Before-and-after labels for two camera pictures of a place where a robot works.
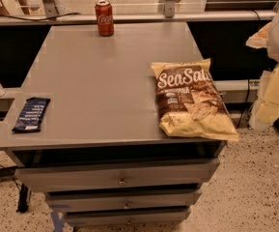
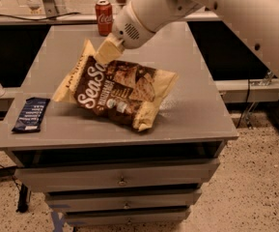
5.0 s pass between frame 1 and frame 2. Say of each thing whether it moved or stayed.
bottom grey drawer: stayed
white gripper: moved
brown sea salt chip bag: moved
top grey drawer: stayed
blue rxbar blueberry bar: stayed
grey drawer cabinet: stayed
